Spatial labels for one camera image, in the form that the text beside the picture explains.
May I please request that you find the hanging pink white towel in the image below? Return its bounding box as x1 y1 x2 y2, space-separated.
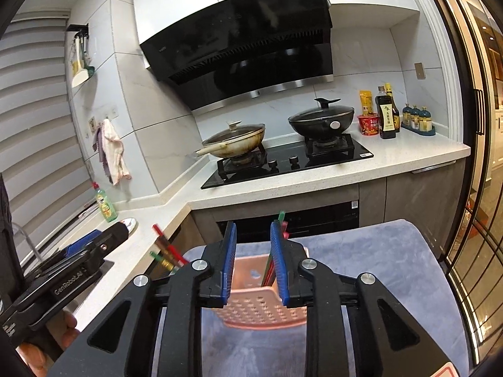
92 118 131 186

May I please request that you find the pink perforated utensil holder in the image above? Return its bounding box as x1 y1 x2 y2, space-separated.
214 243 307 330

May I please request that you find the black range hood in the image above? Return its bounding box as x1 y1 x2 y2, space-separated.
141 0 333 112

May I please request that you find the person's left hand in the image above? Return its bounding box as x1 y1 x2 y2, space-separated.
16 310 80 377

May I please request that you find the chrome kitchen faucet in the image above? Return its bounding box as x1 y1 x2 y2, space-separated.
12 222 43 262

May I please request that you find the dark soy sauce bottle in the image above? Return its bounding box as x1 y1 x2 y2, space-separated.
375 86 395 139

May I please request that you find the brown chopstick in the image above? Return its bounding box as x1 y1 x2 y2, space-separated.
155 237 182 267

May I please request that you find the green chopstick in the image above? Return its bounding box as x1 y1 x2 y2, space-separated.
262 211 285 287
149 251 176 271

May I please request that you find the green dish soap bottle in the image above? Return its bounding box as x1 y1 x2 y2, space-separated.
92 182 118 223

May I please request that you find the black gas stove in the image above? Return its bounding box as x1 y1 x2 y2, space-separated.
202 134 373 189

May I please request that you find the red instant noodle cup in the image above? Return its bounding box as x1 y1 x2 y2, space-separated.
357 113 379 136

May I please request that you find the blue-grey fleece table cloth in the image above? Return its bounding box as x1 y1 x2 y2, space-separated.
151 218 471 377

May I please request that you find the yellow snack packet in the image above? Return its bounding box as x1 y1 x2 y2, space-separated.
359 90 373 116

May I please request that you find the wall utensil rack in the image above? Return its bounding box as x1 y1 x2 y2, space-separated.
67 24 96 89

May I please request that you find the beige wok with lid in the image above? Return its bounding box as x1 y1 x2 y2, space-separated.
195 121 266 158

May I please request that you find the spice jar set tray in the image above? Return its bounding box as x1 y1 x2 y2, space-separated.
401 104 436 137

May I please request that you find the black wok with lid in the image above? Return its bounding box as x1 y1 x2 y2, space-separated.
288 98 355 142

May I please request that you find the patterned plate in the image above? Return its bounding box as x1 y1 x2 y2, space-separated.
120 218 138 236

